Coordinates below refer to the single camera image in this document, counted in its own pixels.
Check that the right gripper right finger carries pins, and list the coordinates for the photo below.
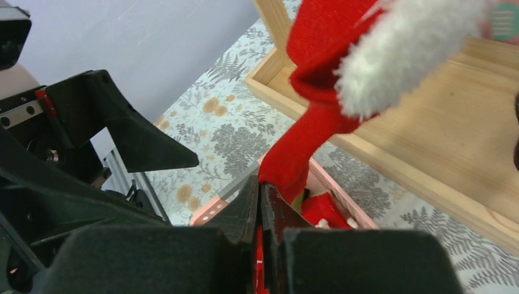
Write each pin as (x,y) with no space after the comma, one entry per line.
(299,258)

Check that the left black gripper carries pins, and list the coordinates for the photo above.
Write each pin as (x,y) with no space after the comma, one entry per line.
(79,108)

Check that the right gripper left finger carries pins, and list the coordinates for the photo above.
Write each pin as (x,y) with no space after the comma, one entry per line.
(210,258)

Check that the red white patterned sock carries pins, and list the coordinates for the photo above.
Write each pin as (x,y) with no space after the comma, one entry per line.
(321,211)

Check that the red sock white fluffy cuff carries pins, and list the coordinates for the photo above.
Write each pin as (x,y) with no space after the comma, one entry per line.
(354,60)

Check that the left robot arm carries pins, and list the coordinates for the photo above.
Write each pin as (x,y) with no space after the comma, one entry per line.
(51,175)

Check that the pink plastic basket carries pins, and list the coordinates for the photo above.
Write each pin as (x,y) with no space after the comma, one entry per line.
(318,181)

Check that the floral table mat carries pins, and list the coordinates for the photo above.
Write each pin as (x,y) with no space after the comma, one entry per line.
(229,128)

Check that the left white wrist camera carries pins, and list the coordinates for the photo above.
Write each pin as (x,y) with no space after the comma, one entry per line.
(15,28)

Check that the wooden hanger rack frame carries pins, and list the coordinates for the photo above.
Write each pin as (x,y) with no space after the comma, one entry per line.
(453,140)

